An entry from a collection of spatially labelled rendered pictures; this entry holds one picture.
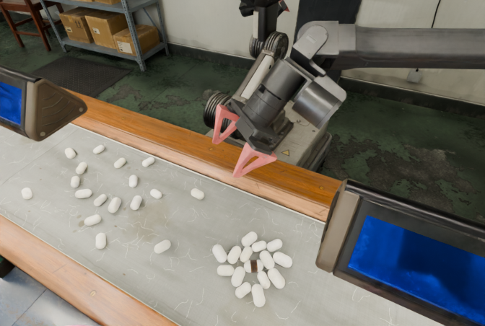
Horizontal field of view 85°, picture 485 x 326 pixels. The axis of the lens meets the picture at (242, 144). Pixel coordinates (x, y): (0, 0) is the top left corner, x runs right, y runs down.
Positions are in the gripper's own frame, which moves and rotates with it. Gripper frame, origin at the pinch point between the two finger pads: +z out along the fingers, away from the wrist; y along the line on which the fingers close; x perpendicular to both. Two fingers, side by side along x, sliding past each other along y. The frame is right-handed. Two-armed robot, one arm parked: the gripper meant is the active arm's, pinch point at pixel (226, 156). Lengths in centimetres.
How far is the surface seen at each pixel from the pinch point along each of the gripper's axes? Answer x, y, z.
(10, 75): 32.1, 6.2, 0.8
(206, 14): -85, 217, -12
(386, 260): 10.2, -29.8, -12.9
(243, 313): -5.8, -20.6, 17.4
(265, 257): -10.4, -14.5, 10.9
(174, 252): 0.3, -4.7, 22.4
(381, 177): -143, 24, 0
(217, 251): -4.3, -9.4, 15.8
